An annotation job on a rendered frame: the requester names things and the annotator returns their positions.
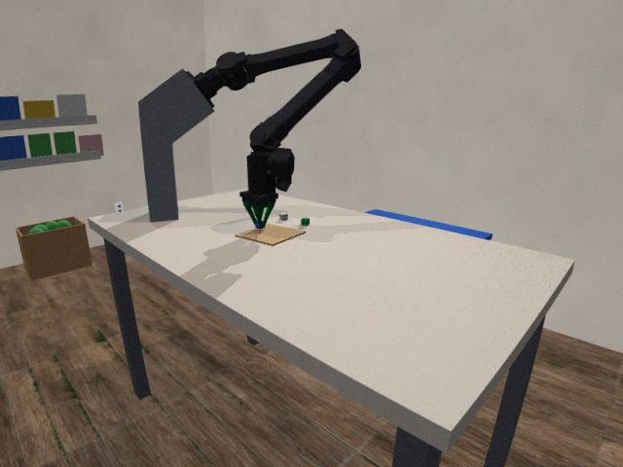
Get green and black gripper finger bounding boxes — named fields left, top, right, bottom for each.
left=243, top=202, right=264, bottom=225
left=252, top=202, right=275, bottom=229

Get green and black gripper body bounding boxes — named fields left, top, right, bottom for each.
left=239, top=173, right=278, bottom=205

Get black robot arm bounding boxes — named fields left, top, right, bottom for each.
left=187, top=29, right=361, bottom=195

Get tan flat mat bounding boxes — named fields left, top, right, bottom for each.
left=235, top=224, right=305, bottom=246

